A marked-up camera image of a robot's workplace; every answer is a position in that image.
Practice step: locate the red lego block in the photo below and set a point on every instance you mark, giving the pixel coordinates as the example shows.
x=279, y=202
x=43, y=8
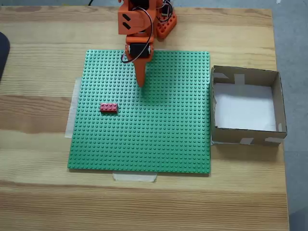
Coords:
x=109, y=108

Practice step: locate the green lego baseplate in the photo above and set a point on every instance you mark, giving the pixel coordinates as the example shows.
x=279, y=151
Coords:
x=144, y=132

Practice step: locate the brown cardboard box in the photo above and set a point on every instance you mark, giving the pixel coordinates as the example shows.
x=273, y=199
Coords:
x=226, y=137

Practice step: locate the translucent masking tape strip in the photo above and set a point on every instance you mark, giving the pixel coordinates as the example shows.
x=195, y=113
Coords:
x=134, y=178
x=162, y=49
x=69, y=120

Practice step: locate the white paper sheet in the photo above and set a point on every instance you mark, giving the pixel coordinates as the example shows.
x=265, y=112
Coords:
x=243, y=108

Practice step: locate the flat black object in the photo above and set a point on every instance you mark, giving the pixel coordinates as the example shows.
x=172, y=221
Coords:
x=3, y=55

